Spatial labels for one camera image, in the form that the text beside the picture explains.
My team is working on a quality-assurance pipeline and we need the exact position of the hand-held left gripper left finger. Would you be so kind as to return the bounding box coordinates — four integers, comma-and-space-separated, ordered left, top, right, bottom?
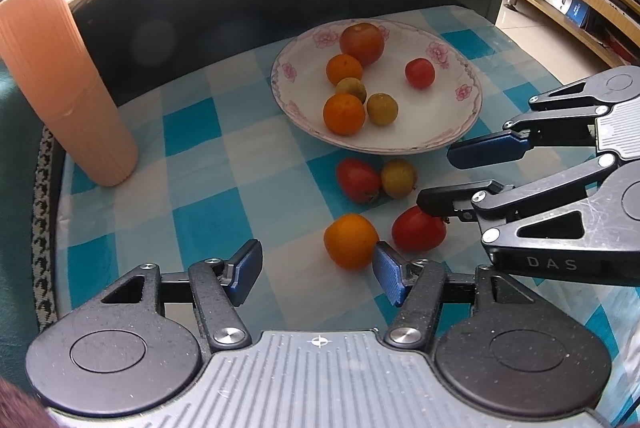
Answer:
100, 238, 264, 353

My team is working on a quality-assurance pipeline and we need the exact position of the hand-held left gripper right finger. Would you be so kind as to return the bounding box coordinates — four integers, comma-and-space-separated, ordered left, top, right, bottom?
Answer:
372, 240, 538, 351

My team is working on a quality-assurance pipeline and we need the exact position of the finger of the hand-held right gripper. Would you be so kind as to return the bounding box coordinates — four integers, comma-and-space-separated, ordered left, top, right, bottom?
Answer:
446, 75, 617, 170
416, 153, 621, 261

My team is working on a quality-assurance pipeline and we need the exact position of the orange tangerine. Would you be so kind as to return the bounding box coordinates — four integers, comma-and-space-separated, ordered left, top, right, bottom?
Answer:
326, 54, 364, 86
323, 214, 380, 271
323, 93, 366, 136

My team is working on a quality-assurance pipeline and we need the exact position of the white plate with pink flowers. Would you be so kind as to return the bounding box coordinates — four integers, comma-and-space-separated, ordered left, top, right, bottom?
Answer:
270, 19, 483, 155

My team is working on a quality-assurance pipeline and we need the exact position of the small yellow-green citrus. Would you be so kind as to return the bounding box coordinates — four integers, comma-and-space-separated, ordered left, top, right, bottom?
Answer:
366, 93, 399, 126
335, 77, 367, 104
381, 159, 418, 199

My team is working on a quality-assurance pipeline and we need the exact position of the small red tomato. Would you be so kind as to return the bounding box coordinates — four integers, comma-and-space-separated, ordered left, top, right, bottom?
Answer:
404, 58, 435, 90

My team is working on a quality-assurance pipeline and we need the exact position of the blue white checked tablecloth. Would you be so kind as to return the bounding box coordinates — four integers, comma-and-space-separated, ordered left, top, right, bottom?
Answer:
52, 4, 640, 428

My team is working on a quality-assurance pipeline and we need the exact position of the large red tomato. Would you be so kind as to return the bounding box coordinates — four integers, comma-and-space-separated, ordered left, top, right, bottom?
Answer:
340, 23, 386, 68

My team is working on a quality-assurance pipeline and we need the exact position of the blue box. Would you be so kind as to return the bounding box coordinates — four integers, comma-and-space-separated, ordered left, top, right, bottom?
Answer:
567, 0, 592, 27

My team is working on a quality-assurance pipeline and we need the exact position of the houndstooth cloth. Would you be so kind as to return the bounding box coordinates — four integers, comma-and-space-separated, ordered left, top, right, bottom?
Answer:
30, 128, 63, 329

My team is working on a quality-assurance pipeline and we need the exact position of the teal cloth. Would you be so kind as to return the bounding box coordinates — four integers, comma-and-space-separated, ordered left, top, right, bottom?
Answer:
0, 58, 56, 386

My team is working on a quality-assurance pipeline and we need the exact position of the peach ribbed plastic cup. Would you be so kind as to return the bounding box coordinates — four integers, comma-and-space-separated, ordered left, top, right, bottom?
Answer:
0, 0, 139, 187

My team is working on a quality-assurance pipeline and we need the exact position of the maroon fuzzy sleeve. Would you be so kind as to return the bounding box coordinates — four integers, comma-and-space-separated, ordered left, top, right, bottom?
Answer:
0, 375, 48, 428

